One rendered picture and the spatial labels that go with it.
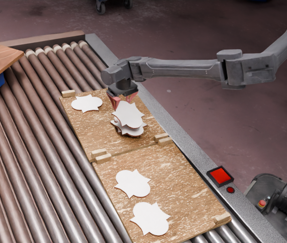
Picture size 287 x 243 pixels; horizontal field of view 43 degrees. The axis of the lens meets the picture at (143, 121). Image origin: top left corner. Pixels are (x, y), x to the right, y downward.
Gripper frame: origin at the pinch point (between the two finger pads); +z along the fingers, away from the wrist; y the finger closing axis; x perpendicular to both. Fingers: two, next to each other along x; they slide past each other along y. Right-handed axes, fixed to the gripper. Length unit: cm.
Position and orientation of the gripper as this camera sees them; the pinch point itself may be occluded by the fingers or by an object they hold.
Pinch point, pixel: (121, 104)
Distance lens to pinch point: 145.3
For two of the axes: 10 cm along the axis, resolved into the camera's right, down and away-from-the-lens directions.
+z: -1.0, 7.6, 6.5
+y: 7.4, -3.7, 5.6
